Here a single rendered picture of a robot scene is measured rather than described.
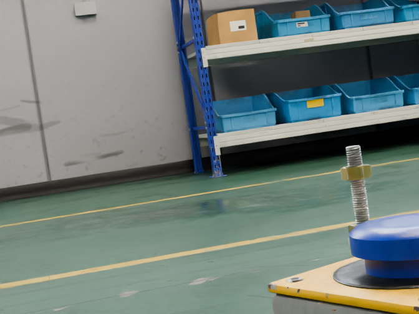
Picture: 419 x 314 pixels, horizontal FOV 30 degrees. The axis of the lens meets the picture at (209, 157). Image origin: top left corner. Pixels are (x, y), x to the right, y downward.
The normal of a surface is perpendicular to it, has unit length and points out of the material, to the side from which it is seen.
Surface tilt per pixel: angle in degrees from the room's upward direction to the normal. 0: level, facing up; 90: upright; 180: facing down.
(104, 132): 90
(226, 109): 86
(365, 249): 90
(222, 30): 90
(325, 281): 0
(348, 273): 0
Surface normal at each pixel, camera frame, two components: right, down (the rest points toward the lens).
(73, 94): 0.22, 0.02
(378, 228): -0.19, -0.98
